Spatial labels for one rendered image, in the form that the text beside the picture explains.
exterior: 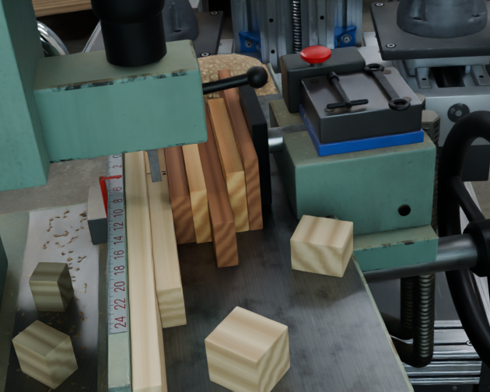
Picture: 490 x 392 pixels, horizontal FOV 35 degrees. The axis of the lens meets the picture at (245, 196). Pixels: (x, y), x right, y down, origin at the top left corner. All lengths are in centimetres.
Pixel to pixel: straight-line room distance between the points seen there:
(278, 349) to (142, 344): 10
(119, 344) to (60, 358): 20
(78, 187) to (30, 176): 195
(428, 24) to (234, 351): 89
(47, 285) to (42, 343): 9
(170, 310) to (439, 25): 84
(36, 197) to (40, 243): 165
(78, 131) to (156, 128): 6
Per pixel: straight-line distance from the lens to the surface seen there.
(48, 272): 83
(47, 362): 74
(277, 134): 76
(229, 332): 57
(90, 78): 65
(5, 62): 61
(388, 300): 171
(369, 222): 77
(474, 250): 85
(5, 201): 261
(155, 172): 72
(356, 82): 77
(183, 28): 137
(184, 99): 66
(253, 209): 72
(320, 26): 144
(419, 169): 75
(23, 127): 63
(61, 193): 259
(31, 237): 96
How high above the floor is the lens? 133
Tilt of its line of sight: 33 degrees down
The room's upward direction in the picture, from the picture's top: 5 degrees counter-clockwise
